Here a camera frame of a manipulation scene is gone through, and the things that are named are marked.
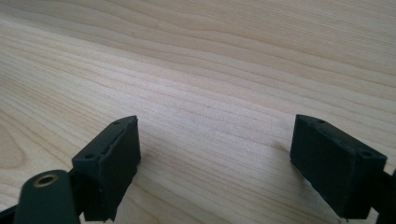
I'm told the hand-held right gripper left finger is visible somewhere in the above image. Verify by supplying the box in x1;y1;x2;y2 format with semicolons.
71;115;142;223

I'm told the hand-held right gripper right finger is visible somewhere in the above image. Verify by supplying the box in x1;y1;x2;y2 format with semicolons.
290;114;389;220

